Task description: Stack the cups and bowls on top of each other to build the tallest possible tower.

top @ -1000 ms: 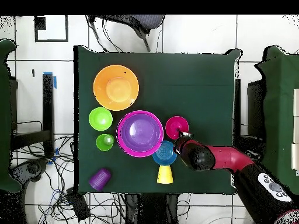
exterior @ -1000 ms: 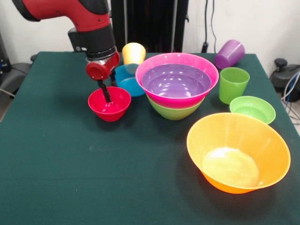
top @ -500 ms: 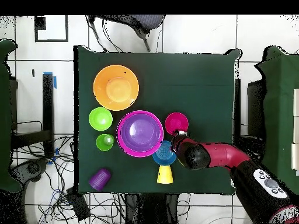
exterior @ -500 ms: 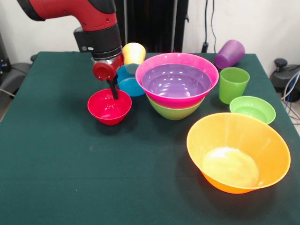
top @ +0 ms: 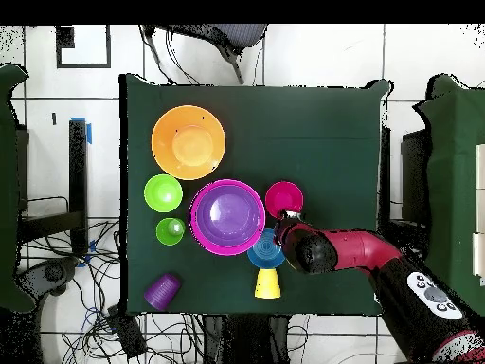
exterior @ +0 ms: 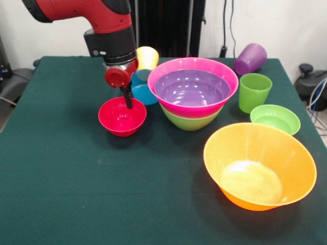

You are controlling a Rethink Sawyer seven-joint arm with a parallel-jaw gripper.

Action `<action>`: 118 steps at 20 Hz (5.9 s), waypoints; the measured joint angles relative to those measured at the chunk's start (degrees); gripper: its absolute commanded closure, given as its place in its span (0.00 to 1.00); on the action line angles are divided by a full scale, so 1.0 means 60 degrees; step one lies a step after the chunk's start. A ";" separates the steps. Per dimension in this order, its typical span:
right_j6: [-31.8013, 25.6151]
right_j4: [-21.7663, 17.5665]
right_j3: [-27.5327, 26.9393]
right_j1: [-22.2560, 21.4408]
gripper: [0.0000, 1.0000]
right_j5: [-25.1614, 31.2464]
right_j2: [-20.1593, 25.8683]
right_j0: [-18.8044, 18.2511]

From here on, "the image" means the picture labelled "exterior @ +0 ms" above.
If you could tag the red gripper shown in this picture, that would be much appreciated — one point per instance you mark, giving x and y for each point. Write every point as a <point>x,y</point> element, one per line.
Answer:
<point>120,75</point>

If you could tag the small blue bowl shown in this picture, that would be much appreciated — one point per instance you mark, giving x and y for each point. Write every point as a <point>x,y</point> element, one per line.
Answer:
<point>141,92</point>

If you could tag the small red bowl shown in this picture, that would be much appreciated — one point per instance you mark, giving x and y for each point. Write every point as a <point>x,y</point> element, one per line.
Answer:
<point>117,122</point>

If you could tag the large pink bowl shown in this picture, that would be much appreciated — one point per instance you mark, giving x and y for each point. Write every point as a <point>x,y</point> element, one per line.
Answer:
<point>163,71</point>

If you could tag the yellow cup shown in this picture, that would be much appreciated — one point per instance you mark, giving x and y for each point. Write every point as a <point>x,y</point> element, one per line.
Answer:
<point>149,58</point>

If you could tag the purple bowl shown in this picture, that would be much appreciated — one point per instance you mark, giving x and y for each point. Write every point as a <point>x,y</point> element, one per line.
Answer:
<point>191,89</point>

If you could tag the medium green bowl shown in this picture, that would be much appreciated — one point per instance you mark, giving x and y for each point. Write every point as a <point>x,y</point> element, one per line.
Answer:
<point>191,123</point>

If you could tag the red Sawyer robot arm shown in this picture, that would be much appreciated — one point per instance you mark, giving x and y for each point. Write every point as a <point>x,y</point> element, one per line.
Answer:
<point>102,20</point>

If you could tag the black robot column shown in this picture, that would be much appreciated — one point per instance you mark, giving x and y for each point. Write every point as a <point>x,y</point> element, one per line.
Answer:
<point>163,25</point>

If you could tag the dark green tablecloth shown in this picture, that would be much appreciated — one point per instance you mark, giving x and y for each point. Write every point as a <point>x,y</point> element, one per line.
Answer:
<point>102,178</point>

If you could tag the green cup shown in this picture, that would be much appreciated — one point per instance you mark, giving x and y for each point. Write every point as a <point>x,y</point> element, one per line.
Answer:
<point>254,94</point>

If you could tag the purple cup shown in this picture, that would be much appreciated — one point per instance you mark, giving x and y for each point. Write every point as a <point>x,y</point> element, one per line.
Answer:
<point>250,60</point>

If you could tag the small green bowl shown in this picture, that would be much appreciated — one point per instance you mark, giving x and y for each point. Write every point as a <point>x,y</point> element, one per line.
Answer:
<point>276,120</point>

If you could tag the large orange bowl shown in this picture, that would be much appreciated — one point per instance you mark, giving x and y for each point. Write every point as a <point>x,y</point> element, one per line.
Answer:
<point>259,168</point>

